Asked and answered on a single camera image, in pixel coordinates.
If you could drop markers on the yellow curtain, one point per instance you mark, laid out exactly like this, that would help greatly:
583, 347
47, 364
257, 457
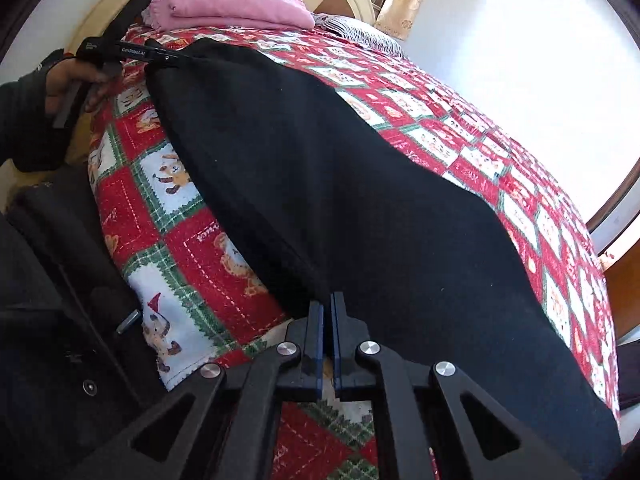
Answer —
402, 5

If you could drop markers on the wooden cabinet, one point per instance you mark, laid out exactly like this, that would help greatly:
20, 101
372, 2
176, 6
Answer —
622, 285

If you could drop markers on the person's left hand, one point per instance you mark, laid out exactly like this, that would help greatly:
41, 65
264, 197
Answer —
62, 77

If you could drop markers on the black pants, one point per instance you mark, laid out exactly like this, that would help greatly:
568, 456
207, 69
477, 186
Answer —
325, 185

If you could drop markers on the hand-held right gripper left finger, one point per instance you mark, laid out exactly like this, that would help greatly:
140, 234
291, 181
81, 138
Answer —
316, 341

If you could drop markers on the folded pink cloth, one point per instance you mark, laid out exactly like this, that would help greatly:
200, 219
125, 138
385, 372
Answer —
225, 0

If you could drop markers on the person's black coat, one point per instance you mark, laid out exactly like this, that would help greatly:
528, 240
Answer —
50, 360

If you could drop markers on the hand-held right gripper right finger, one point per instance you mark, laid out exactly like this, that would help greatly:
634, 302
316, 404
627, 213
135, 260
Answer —
336, 341

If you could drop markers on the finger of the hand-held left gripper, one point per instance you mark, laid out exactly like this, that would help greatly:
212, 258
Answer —
167, 55

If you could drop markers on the red checked printed blanket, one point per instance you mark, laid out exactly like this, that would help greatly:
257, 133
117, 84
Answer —
165, 240

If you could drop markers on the person's left forearm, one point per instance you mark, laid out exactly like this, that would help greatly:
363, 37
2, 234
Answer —
25, 120

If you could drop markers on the striped pillow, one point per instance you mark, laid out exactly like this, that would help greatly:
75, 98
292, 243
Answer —
361, 30

